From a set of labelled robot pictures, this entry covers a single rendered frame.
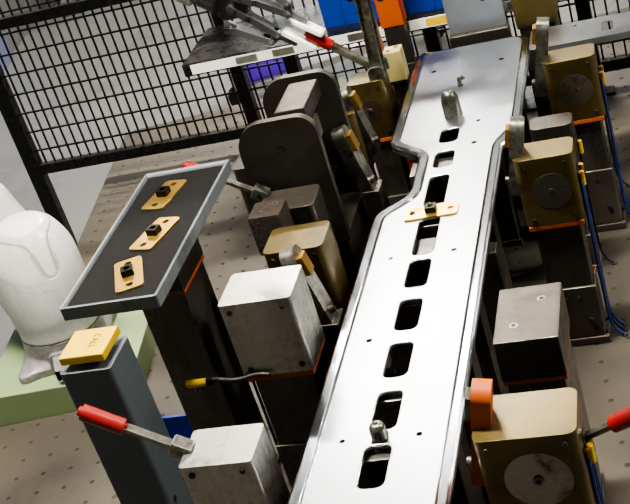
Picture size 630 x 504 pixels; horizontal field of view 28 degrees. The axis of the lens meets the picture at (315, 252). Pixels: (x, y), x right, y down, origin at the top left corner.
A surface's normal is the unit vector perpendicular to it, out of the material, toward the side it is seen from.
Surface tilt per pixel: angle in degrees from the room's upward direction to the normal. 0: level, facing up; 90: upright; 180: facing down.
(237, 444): 0
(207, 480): 90
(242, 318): 90
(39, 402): 90
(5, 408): 90
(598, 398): 0
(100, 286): 0
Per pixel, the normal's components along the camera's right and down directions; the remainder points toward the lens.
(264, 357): -0.19, 0.52
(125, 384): 0.94, -0.14
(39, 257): 0.39, 0.00
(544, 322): -0.28, -0.84
